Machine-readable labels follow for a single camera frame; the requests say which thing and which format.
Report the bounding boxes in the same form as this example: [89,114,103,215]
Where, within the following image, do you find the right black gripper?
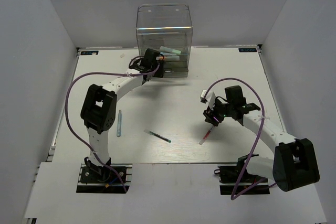
[204,97,234,126]

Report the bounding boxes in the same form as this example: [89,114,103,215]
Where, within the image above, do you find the orange highlighter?
[156,56,165,61]

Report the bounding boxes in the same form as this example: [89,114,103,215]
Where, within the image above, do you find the blue highlighter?
[164,55,180,61]

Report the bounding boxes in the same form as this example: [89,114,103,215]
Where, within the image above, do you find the green highlighter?
[160,46,182,55]

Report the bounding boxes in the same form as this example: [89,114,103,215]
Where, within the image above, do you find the red pen refill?
[199,126,215,145]

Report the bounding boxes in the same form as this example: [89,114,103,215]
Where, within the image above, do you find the clear plastic drawer organizer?
[136,3,193,78]

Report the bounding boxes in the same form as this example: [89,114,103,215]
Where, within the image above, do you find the light blue pen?
[116,110,122,137]

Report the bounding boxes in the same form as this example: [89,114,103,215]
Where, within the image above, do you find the green pen refill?
[144,129,171,143]

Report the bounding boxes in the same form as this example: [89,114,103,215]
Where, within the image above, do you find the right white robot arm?
[200,86,320,191]

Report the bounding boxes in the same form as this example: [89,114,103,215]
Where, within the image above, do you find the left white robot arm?
[80,49,164,182]

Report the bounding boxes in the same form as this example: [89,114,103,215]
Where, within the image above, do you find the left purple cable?
[65,55,161,193]

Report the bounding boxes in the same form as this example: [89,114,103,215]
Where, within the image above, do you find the purple cable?
[204,78,278,200]
[65,55,161,193]

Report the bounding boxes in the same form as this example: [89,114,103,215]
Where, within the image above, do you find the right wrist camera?
[200,90,216,108]

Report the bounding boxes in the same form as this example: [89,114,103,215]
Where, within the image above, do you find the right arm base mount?
[214,161,270,196]

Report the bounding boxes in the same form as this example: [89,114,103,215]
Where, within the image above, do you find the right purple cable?
[204,78,278,200]

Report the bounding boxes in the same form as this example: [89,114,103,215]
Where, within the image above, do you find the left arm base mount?
[76,157,132,194]

